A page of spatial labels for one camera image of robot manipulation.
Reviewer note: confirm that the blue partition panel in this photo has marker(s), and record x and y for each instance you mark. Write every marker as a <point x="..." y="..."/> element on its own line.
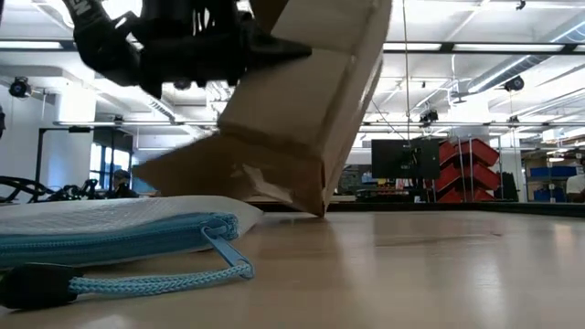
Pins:
<point x="141" y="185"/>

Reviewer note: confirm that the shelf with blue bins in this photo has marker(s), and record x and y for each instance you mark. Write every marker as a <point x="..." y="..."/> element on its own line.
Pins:
<point x="548" y="178"/>

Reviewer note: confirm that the large black display panel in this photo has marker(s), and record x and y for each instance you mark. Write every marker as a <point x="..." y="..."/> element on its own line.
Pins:
<point x="404" y="160"/>

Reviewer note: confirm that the overhead black light bar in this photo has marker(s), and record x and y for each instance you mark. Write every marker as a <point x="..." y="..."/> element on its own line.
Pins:
<point x="503" y="47"/>

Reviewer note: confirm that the black ceiling camera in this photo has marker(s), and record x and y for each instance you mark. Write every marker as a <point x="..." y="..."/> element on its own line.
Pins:
<point x="428" y="116"/>

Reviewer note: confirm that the background black stand frame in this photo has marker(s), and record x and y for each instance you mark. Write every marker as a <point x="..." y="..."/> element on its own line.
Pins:
<point x="39" y="151"/>

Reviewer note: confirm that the black ceiling spotlight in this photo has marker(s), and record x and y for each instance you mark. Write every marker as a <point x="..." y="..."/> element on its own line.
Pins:
<point x="182" y="85"/>
<point x="19" y="87"/>
<point x="514" y="83"/>

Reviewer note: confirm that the person at dark desk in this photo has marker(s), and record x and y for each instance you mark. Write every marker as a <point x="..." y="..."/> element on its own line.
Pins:
<point x="121" y="183"/>

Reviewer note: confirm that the red storage bin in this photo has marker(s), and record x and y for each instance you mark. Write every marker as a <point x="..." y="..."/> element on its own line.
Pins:
<point x="461" y="195"/>
<point x="480" y="151"/>
<point x="480" y="176"/>

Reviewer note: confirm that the background black robot arm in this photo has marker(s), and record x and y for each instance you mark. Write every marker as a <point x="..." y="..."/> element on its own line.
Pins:
<point x="23" y="185"/>
<point x="75" y="191"/>

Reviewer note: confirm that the silver ceiling air duct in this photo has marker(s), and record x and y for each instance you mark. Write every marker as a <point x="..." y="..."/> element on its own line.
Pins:
<point x="516" y="68"/>

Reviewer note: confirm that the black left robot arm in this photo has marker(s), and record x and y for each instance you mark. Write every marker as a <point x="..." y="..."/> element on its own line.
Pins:
<point x="100" y="45"/>

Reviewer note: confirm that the black aluminium table frame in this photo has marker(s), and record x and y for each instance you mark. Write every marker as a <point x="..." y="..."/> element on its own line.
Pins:
<point x="457" y="206"/>

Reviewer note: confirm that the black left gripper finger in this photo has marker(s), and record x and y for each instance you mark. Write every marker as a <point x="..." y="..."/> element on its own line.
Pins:
<point x="279" y="50"/>

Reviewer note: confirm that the dark green board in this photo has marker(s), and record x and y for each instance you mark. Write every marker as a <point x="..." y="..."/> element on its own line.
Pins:
<point x="354" y="180"/>

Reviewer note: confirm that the white mesh pouch blue trim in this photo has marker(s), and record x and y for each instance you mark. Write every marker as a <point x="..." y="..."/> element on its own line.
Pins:
<point x="114" y="215"/>

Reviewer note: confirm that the brown cardboard box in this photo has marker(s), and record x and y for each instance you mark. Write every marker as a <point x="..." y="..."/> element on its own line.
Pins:
<point x="297" y="100"/>

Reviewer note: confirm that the person in white top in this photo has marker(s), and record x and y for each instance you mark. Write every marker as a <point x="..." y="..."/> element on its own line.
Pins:
<point x="577" y="183"/>

